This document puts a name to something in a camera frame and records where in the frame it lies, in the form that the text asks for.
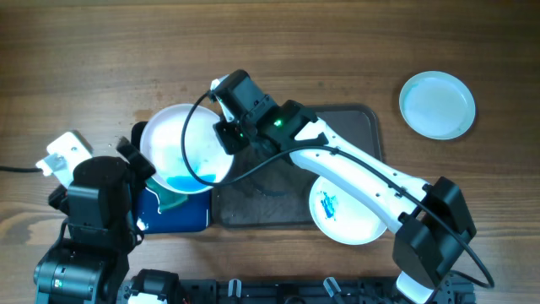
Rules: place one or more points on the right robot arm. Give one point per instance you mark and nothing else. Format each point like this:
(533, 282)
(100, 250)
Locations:
(431, 223)

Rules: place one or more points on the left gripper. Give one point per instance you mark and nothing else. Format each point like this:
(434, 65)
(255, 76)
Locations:
(146, 170)

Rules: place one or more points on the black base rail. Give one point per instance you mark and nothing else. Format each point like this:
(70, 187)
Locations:
(360, 291)

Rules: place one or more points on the white plate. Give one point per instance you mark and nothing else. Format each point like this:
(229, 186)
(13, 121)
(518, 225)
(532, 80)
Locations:
(437, 105)
(342, 217)
(161, 141)

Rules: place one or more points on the green yellow sponge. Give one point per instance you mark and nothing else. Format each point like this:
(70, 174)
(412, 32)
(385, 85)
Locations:
(167, 199)

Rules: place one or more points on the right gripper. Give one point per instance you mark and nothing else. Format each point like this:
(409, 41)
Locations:
(228, 138)

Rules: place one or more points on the brown serving tray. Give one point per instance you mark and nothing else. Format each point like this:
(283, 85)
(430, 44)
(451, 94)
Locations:
(278, 195)

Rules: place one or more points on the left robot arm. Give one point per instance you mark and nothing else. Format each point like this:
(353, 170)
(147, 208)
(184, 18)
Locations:
(89, 260)

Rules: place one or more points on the black water basin tray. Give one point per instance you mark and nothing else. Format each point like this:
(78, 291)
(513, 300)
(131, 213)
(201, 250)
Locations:
(192, 216)

